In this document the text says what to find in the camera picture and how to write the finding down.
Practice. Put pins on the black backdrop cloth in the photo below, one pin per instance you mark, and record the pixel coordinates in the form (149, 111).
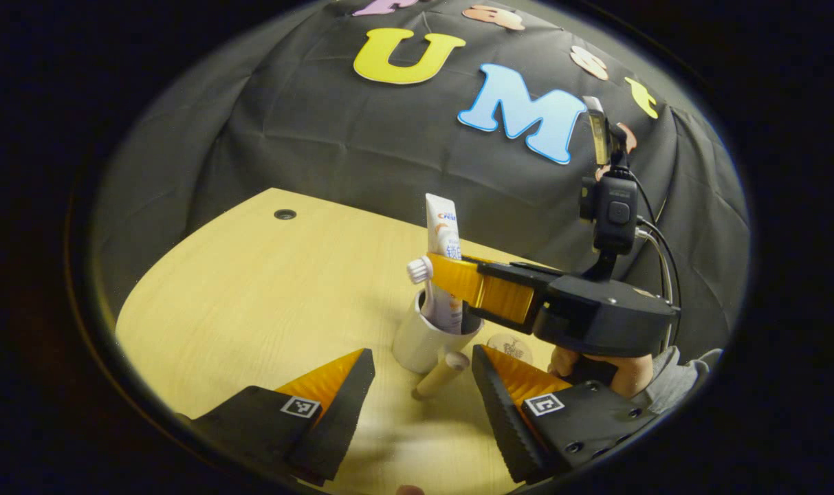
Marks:
(320, 137)

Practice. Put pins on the white toothpaste tube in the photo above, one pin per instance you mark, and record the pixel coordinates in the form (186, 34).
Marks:
(444, 234)

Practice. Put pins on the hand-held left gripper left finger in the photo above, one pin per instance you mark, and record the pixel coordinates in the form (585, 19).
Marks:
(341, 419)

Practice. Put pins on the wooden desktop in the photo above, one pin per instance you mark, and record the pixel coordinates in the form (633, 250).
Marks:
(251, 309)

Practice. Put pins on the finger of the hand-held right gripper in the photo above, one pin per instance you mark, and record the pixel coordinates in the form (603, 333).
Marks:
(499, 295)
(527, 268)

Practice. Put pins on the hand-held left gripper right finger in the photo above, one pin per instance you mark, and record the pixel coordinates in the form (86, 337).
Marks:
(502, 419)

